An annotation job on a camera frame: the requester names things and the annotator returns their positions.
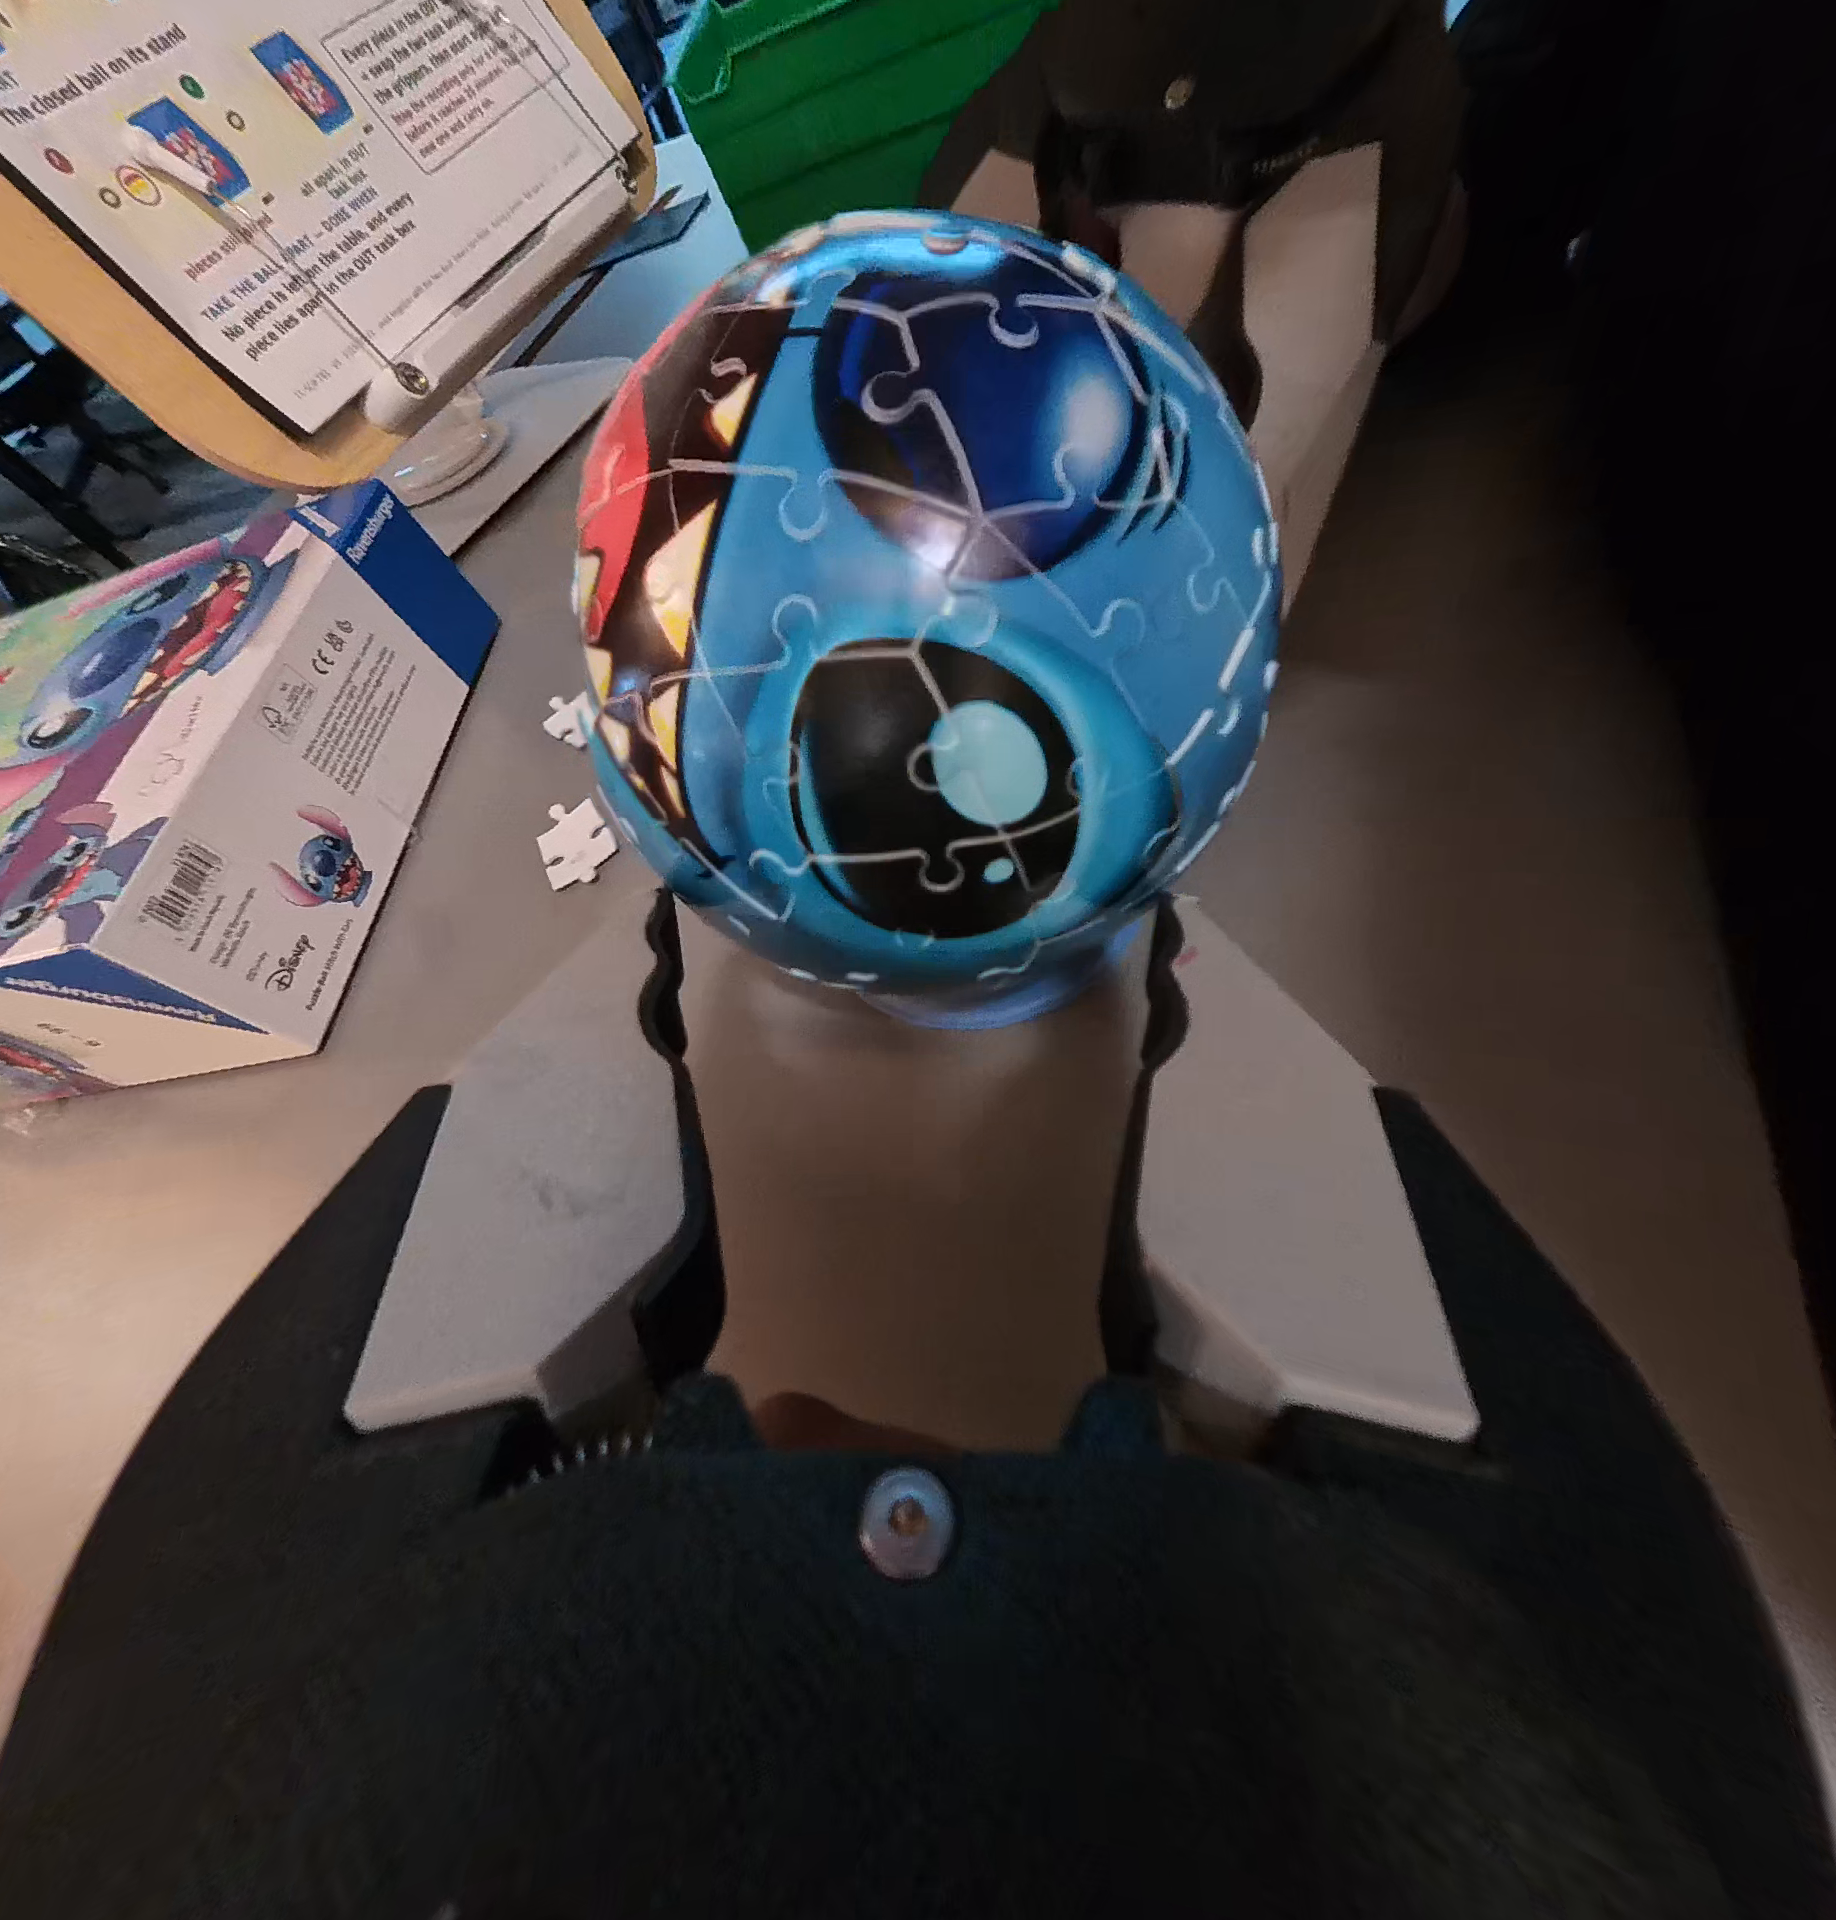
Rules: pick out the blue cartoon puzzle ball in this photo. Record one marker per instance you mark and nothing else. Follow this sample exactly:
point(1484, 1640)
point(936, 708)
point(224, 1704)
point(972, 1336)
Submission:
point(933, 601)

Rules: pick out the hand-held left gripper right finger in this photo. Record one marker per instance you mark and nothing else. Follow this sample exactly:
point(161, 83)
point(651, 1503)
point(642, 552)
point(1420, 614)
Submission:
point(1276, 1230)

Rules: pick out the wooden document stand with sheet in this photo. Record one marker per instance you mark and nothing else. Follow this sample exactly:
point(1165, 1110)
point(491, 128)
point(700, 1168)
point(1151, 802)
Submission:
point(257, 225)

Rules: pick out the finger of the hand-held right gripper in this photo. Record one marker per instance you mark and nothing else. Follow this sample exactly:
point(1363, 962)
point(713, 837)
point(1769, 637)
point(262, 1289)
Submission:
point(1315, 286)
point(1176, 248)

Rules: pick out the green plastic bin stack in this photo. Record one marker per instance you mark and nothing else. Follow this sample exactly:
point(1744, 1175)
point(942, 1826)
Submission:
point(828, 90)

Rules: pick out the white puzzle piece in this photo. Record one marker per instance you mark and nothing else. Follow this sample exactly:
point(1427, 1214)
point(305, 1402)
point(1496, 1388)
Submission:
point(572, 843)
point(567, 717)

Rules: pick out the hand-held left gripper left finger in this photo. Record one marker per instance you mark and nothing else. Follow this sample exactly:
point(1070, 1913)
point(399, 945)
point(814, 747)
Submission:
point(542, 1230)

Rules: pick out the printed cardboard puzzle box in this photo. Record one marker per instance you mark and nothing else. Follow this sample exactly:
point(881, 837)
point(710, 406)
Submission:
point(227, 781)

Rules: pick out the person's black clothed torso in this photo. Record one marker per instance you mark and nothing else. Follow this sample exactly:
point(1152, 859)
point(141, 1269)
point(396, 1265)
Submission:
point(1757, 601)

